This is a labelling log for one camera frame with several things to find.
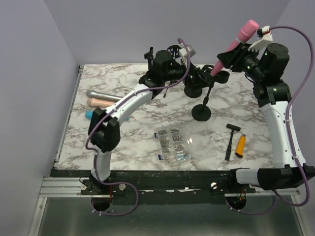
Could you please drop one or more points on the black tripod mic stand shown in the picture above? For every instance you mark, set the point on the black tripod mic stand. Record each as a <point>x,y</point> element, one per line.
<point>174,50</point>

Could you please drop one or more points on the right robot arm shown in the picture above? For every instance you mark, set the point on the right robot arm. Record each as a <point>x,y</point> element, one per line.
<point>273,95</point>

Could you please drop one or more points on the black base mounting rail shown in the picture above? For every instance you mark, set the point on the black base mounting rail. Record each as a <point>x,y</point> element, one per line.
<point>158,187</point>

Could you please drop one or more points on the black round-base mic stand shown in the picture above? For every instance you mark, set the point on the black round-base mic stand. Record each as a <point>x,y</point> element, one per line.
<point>149,56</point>

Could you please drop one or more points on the beige microphone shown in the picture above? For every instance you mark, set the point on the beige microphone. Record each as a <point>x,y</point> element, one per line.
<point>99,103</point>

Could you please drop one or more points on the black clip round stand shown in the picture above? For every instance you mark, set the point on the black clip round stand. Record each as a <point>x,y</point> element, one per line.
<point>202,112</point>

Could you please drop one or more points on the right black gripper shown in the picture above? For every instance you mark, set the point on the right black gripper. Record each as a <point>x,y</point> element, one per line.
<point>234,57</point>

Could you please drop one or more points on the silver mesh microphone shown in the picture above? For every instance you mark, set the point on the silver mesh microphone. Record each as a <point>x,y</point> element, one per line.
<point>102,96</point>

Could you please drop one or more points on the black T-shaped tool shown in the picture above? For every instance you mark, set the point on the black T-shaped tool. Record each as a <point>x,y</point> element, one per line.
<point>233,129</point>

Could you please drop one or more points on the pink microphone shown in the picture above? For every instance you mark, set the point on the pink microphone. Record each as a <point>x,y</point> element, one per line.
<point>246,32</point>

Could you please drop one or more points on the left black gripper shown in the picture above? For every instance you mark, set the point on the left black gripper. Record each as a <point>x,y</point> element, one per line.
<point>196,80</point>

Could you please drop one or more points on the blue microphone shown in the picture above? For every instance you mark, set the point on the blue microphone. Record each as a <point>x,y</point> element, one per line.
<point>89,115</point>

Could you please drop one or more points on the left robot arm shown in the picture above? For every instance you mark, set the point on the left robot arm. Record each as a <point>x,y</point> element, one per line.
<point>104,130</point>

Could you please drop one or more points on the black shock-mount round stand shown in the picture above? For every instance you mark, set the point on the black shock-mount round stand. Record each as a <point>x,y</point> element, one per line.
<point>197,92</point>

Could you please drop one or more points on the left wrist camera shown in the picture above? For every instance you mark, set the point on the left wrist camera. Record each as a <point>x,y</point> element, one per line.
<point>185,53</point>

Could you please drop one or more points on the clear plastic screw box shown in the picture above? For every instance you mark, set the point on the clear plastic screw box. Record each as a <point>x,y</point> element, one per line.
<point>183,143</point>

